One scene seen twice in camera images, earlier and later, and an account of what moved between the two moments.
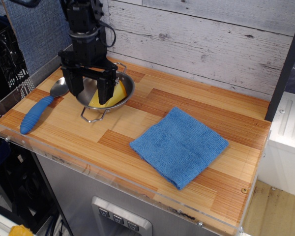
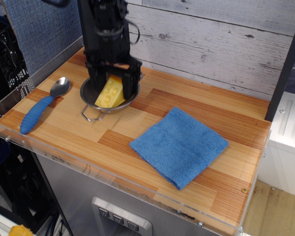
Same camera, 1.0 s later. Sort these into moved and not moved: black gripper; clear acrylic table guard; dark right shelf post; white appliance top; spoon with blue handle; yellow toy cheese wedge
Moved: black gripper; yellow toy cheese wedge
Not moved: white appliance top; spoon with blue handle; dark right shelf post; clear acrylic table guard
